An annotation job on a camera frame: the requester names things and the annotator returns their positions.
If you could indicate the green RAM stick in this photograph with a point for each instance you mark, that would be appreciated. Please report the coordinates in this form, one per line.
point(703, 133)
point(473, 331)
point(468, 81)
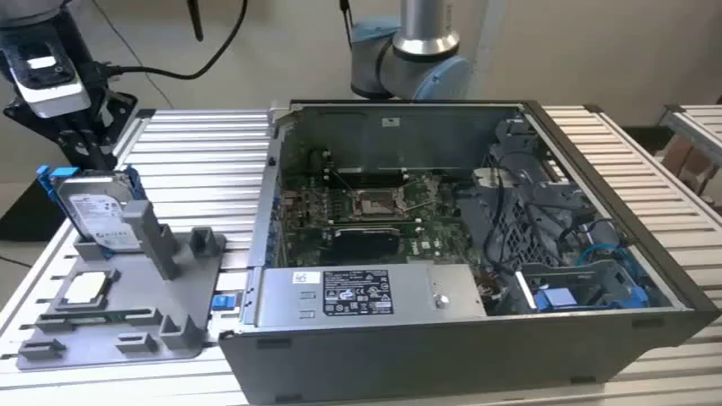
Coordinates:
point(97, 315)

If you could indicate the blue carrier in bay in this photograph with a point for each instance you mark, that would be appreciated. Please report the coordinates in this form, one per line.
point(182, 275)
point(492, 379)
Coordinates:
point(556, 298)

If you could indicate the green motherboard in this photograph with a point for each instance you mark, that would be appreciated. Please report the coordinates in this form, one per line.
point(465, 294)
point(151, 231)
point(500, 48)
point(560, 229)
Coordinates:
point(434, 237)

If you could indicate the thin metal locking lever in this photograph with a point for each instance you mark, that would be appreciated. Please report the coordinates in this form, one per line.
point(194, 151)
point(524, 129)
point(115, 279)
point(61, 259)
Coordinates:
point(349, 182)

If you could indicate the black RAM slots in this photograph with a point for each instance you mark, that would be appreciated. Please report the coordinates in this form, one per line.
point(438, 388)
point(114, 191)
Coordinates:
point(366, 175)

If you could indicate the black antenna rod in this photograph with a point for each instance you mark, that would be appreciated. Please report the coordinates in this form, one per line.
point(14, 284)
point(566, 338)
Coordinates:
point(195, 19)

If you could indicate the silver CPU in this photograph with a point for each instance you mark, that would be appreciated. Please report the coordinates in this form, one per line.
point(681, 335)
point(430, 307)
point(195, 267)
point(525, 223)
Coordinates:
point(87, 287)

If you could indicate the metal slat side table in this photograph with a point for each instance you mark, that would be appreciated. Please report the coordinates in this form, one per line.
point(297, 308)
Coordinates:
point(705, 120)

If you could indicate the CPU socket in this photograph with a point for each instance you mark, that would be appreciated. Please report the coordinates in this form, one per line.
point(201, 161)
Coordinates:
point(377, 204)

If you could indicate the grey parts rack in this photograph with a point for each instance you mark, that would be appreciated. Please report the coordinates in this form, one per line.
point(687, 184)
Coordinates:
point(141, 296)

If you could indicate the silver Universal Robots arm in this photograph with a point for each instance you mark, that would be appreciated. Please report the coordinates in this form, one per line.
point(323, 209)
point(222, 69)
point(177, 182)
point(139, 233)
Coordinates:
point(424, 25)

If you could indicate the blue case latch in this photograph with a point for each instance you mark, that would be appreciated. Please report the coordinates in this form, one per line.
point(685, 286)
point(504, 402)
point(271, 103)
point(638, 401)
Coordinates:
point(221, 303)

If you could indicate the hard disk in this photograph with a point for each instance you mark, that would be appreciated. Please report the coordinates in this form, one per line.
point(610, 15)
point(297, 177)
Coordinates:
point(93, 203)

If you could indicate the black graphics card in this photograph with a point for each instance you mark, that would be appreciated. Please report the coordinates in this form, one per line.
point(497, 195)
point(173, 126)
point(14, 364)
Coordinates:
point(364, 243)

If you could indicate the open black PC case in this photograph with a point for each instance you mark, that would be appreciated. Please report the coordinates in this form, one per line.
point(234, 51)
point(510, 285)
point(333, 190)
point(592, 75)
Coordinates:
point(429, 359)

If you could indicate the grey disk bay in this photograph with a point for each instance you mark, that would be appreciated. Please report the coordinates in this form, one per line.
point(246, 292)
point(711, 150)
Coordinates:
point(598, 275)

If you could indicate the silver power supply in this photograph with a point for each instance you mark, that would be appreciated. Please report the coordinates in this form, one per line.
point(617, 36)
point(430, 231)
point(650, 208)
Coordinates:
point(282, 296)

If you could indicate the brown cardboard pieces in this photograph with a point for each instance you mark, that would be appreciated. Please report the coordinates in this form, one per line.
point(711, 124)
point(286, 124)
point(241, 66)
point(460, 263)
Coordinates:
point(685, 162)

